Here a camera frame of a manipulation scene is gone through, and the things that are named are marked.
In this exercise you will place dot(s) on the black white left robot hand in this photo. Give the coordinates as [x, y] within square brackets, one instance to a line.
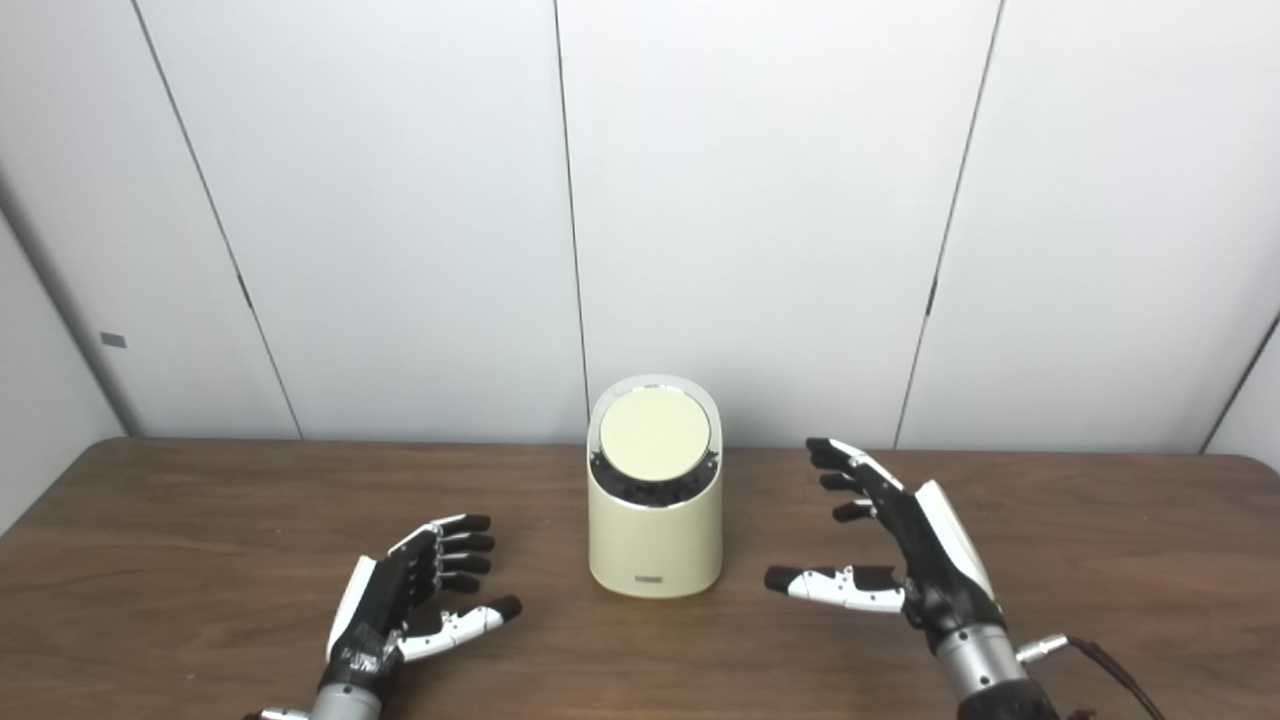
[365, 610]

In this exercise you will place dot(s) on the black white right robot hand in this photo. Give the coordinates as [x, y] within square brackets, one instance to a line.
[945, 570]

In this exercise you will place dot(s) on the cream-colored lidded bin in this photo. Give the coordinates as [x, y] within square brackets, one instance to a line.
[655, 545]

